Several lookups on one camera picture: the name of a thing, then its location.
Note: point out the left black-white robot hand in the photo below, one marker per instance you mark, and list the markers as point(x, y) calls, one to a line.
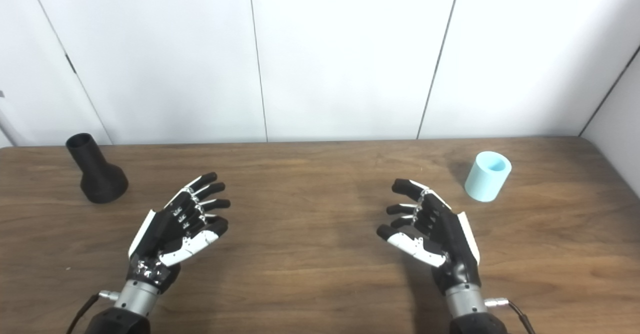
point(165, 229)

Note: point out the right black-white robot hand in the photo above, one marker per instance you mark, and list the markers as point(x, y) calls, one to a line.
point(447, 234)

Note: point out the light blue cylinder cup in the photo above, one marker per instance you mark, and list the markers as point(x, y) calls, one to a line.
point(482, 184)

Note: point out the black flared nozzle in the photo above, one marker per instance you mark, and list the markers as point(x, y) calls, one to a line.
point(100, 179)

